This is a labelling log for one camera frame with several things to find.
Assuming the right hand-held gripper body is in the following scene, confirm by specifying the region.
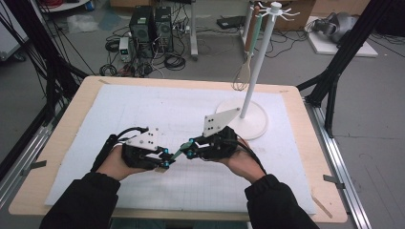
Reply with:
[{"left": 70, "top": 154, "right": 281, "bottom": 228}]
[{"left": 199, "top": 107, "right": 242, "bottom": 160}]

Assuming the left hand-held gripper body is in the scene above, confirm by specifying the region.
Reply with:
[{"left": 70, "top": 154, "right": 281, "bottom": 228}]
[{"left": 122, "top": 127, "right": 160, "bottom": 170}]

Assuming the white rack stand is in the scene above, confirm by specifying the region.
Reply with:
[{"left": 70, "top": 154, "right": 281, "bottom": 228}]
[{"left": 215, "top": 1, "right": 301, "bottom": 141}]

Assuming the mint handled cream spatula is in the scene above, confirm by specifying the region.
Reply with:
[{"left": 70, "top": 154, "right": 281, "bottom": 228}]
[{"left": 237, "top": 13, "right": 264, "bottom": 85}]

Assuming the wooden handled wire whisk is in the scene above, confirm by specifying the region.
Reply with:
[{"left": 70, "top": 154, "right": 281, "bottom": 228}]
[{"left": 232, "top": 5, "right": 261, "bottom": 92}]

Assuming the person's left hand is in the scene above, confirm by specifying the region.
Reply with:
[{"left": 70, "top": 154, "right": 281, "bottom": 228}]
[{"left": 96, "top": 146, "right": 149, "bottom": 182}]

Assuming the person's right hand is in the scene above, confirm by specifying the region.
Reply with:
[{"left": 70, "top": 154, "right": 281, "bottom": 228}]
[{"left": 219, "top": 152, "right": 266, "bottom": 185}]

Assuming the white grid mat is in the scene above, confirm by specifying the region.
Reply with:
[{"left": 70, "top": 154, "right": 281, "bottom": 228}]
[{"left": 45, "top": 83, "right": 317, "bottom": 216}]

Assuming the small grey power supply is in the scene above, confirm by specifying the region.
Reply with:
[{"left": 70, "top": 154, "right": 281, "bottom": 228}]
[{"left": 118, "top": 36, "right": 132, "bottom": 64}]

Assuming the thin wooden strip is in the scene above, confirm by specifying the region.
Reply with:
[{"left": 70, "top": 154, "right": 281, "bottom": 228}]
[{"left": 310, "top": 190, "right": 333, "bottom": 219}]

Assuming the black computer tower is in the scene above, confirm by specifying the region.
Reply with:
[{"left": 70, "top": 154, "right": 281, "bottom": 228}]
[
  {"left": 128, "top": 5, "right": 157, "bottom": 58},
  {"left": 154, "top": 6, "right": 175, "bottom": 53}
]

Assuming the flat black device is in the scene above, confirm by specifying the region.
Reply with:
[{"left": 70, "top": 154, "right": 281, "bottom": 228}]
[{"left": 216, "top": 14, "right": 252, "bottom": 31}]

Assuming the clear plastic bag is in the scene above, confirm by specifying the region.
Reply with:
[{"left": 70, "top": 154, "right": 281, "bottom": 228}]
[{"left": 66, "top": 13, "right": 99, "bottom": 34}]

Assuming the cardboard box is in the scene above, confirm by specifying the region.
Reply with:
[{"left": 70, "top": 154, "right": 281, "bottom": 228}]
[{"left": 254, "top": 0, "right": 316, "bottom": 32}]

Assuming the white floor board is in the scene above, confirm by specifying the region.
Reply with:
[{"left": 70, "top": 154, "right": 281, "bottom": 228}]
[{"left": 307, "top": 15, "right": 379, "bottom": 58}]

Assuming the grey headset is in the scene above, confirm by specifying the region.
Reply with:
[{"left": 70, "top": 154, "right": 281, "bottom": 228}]
[{"left": 311, "top": 11, "right": 359, "bottom": 44}]

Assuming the white round table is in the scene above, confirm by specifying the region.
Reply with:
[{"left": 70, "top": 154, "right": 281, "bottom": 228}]
[{"left": 37, "top": 0, "right": 92, "bottom": 13}]

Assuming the coil of black cable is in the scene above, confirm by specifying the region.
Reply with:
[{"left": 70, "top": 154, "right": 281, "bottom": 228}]
[{"left": 163, "top": 52, "right": 187, "bottom": 72}]

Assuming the metal bracket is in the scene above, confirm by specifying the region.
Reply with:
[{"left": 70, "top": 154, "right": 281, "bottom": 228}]
[
  {"left": 20, "top": 159, "right": 48, "bottom": 177},
  {"left": 323, "top": 174, "right": 347, "bottom": 190}
]

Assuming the black frame strut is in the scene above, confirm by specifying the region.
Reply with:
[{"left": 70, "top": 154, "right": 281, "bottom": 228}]
[
  {"left": 0, "top": 0, "right": 90, "bottom": 128},
  {"left": 295, "top": 0, "right": 395, "bottom": 137}
]

